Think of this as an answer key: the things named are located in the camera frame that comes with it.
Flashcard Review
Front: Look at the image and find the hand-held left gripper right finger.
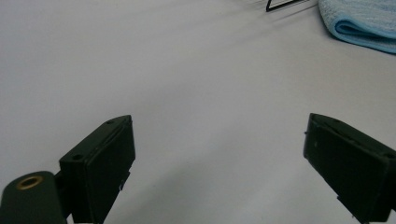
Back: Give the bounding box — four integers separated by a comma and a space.
303, 112, 396, 224

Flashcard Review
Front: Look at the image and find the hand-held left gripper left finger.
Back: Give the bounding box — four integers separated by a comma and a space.
58, 114, 136, 224

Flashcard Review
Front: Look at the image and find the light blue towel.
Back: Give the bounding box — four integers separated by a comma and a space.
318, 0, 396, 55

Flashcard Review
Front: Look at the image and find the black wire rack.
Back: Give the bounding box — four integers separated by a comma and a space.
265, 0, 310, 13

